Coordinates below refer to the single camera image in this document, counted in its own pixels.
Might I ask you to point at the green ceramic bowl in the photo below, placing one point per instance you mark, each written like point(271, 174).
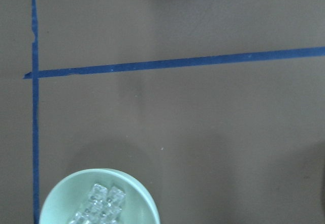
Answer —
point(69, 193)

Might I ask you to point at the ice cubes in green bowl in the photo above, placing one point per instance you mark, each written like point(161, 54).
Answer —
point(101, 205)

